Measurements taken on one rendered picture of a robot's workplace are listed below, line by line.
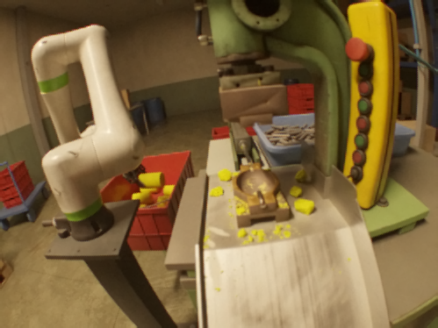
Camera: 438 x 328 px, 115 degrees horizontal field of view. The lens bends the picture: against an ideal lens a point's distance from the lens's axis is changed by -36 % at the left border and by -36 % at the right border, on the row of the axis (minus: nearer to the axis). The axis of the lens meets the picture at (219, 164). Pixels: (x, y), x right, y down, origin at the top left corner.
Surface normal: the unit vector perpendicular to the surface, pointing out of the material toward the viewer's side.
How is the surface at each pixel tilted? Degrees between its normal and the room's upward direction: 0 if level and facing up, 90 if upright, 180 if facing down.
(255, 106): 90
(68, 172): 88
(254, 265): 30
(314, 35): 90
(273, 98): 90
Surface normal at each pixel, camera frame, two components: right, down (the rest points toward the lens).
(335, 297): -0.12, -0.59
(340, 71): 0.00, 0.39
